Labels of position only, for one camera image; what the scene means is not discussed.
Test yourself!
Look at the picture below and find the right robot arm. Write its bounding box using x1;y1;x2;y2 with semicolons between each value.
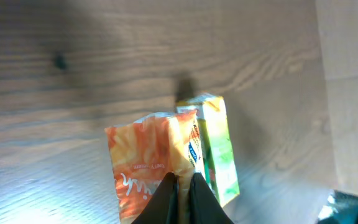
316;190;358;224

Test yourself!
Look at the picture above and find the orange tissue packet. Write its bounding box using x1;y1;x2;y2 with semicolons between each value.
104;110;204;223

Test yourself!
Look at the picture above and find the green juice carton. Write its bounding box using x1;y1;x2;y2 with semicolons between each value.
176;93;240;207

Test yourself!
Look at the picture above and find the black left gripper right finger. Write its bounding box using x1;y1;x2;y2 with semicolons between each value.
189;173;234;224

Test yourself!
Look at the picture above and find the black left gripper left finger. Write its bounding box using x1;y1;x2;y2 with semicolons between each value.
132;172;178;224

